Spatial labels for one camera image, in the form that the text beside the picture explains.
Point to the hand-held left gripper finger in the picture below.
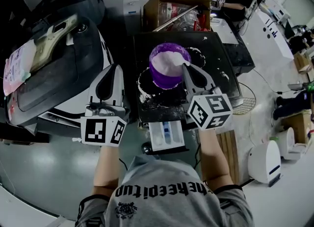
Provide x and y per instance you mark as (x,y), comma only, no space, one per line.
(119,88)
(96,88)

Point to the black bulky appliance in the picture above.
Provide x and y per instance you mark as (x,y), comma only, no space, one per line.
(73,0)

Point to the person's grey T-shirt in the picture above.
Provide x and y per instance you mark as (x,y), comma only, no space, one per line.
(171,196)

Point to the white long cabinet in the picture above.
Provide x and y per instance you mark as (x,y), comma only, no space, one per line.
(274,32)

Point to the purple plastic bucket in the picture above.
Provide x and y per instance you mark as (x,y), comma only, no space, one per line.
(164,81)

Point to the wooden slat board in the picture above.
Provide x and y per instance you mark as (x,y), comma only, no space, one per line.
(229,155)

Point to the beige flat tool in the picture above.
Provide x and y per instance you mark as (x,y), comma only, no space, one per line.
(52,37)

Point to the large open cardboard box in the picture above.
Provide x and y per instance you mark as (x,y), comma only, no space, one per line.
(152,7)

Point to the white tray with blue tubes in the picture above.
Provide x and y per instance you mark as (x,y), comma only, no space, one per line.
(166,136)

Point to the white rounded appliance blue stripe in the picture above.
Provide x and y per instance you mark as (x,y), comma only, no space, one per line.
(263,162)

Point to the white box-shaped dispenser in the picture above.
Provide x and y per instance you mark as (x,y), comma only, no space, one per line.
(131,12)

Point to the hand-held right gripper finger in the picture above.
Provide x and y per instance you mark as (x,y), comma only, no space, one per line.
(187,83)
(207,81)

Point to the black work table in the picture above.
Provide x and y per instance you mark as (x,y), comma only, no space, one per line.
(208,57)

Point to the person's right forearm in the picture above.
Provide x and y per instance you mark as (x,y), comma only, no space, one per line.
(213,157)

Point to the dark low shelf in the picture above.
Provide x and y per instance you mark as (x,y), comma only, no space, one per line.
(22,136)

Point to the person's left forearm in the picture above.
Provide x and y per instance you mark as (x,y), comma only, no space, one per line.
(106,169)

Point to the black low cabinet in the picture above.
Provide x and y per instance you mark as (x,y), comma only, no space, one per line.
(239,57)

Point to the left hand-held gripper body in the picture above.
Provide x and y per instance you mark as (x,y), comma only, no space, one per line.
(103,129)

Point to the metal pole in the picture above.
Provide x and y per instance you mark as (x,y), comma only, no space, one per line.
(175,18)

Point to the white powder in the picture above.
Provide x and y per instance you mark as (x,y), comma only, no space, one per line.
(166,63)

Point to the white open-lid appliance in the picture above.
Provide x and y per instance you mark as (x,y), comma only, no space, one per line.
(292,145)

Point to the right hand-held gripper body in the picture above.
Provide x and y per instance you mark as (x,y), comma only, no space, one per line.
(211,109)

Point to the red plastic item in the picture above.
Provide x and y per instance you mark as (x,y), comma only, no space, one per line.
(200,21)

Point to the black and white appliance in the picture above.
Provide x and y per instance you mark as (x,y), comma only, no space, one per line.
(61,74)

